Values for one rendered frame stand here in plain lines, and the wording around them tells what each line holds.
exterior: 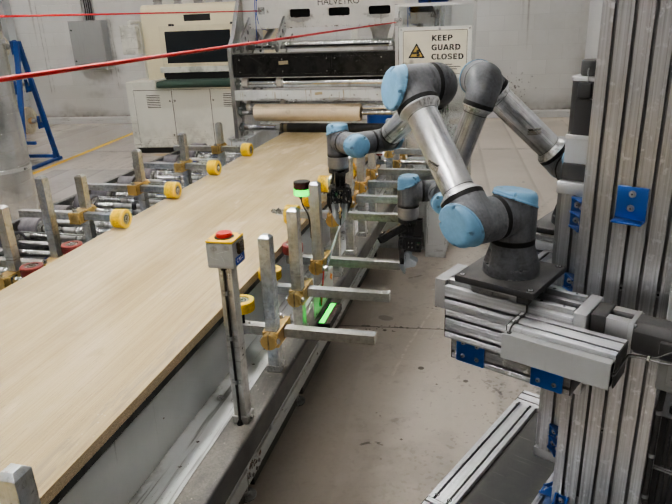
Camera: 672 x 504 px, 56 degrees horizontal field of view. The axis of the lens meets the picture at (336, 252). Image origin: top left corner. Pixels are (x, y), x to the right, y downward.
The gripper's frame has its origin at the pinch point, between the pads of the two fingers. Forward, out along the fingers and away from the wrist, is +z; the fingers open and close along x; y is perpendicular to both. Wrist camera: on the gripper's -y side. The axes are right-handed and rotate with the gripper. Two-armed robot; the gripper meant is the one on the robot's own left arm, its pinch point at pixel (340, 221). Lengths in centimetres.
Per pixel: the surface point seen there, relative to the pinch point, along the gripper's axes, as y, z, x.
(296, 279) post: 25.0, 11.0, -17.4
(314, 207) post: 1.5, -6.3, -9.1
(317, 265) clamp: 4.3, 14.8, -9.2
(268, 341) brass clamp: 51, 19, -27
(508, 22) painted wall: -797, -51, 348
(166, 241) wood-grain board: -22, 11, -66
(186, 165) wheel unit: -135, 5, -72
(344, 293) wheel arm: 26.1, 16.8, -1.9
